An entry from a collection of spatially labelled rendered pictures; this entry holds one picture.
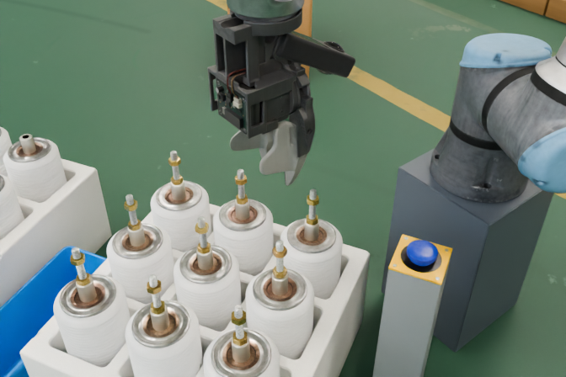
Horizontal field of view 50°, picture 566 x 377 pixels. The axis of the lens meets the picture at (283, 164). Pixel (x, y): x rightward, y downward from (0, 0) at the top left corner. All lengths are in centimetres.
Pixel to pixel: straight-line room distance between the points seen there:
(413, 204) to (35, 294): 66
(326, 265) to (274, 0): 48
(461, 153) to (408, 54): 113
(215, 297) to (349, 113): 94
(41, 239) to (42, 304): 11
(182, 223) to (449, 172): 43
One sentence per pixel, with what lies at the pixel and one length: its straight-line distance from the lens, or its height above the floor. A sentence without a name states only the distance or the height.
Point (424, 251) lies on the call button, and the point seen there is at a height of 33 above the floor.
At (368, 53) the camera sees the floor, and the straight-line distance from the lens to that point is 204.
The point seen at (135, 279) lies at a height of 22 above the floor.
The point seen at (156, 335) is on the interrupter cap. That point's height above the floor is 25.
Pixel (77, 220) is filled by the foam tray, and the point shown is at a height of 11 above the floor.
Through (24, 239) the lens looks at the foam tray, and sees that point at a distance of 115.
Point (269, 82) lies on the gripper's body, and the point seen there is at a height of 60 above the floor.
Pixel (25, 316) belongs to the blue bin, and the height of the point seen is 7.
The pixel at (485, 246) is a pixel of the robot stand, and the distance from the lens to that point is 97.
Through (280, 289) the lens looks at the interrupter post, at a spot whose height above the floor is 26.
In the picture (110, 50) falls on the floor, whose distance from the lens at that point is 212.
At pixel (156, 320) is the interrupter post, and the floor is 27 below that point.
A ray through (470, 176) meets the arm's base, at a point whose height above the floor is 34.
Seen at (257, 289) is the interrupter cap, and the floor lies 25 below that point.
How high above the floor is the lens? 90
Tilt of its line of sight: 37 degrees down
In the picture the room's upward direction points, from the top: straight up
